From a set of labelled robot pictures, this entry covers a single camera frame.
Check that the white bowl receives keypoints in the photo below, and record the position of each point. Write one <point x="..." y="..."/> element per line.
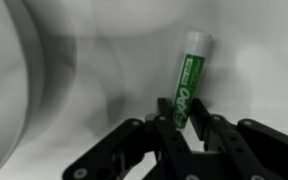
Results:
<point x="4" y="83"/>

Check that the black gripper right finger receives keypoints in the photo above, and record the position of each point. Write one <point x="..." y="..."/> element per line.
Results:
<point x="237" y="150"/>

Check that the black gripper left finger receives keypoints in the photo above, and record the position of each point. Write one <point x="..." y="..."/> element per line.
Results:
<point x="165" y="133"/>

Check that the green Expo marker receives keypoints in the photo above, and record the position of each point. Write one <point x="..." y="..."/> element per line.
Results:
<point x="192" y="73"/>

